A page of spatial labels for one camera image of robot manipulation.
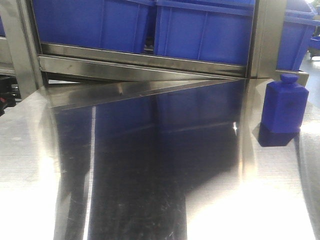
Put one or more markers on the blue bin on upper shelf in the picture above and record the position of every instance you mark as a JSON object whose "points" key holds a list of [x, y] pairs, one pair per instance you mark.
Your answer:
{"points": [[119, 25]]}

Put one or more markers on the blue hexagonal plastic part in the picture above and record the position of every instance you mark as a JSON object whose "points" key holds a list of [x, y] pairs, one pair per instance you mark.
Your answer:
{"points": [[284, 105]]}

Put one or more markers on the blue bin far right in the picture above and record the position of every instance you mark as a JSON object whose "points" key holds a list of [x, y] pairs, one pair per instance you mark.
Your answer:
{"points": [[298, 28]]}

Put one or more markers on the stainless steel shelf rack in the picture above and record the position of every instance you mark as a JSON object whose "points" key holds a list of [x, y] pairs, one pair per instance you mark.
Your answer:
{"points": [[30, 61]]}

